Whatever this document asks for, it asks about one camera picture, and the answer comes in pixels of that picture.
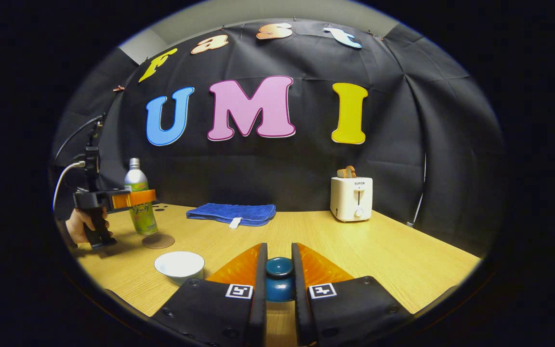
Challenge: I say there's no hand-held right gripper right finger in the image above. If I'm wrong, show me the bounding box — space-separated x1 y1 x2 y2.
291 242 413 347

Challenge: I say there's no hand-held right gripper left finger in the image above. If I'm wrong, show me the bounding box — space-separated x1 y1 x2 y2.
151 242 268 347

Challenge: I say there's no silver green water bottle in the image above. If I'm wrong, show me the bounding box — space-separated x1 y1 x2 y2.
124 158 159 236

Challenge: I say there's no round brown coaster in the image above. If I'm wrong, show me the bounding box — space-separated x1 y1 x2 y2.
142 234 176 250

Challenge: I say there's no white teacup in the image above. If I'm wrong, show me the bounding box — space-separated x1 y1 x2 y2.
154 251 206 286

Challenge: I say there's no dark teal teacup lid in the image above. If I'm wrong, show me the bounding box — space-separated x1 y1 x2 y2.
265 257 295 303

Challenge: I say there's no blue folded towel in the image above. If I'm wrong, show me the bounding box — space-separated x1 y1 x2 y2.
185 203 277 227

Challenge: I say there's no white toaster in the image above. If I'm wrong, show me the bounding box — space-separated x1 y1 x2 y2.
330 176 374 223

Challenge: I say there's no black backdrop cloth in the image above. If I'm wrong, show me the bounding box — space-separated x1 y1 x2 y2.
51 19 507 256

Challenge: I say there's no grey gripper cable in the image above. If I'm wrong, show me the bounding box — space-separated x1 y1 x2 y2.
53 161 86 213

